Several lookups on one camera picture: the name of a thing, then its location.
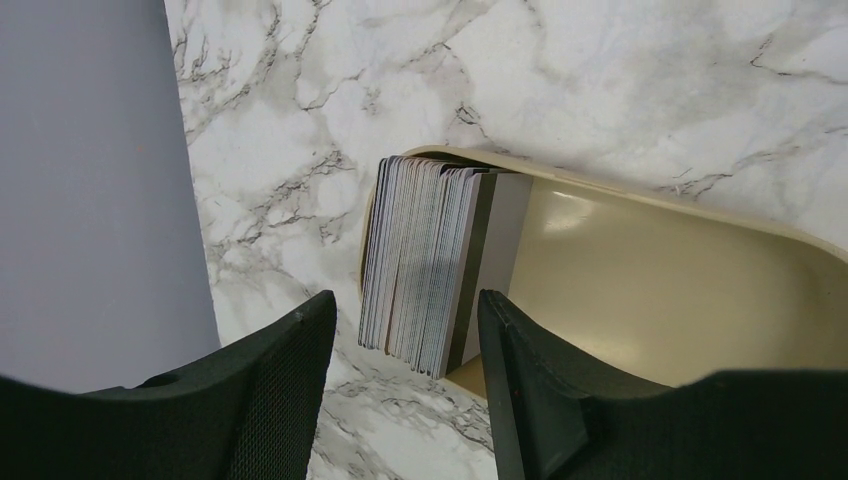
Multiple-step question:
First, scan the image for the tan oval card tray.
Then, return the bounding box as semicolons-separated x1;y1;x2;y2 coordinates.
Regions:
395;146;847;396

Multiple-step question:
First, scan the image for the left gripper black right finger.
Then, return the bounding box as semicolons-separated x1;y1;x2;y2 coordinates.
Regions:
478;290;847;479

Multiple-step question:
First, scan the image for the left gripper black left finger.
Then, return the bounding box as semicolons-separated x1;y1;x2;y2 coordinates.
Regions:
1;290;337;479

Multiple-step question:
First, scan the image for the silver credit card stack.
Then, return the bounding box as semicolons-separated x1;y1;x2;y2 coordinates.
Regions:
358;156;534;379

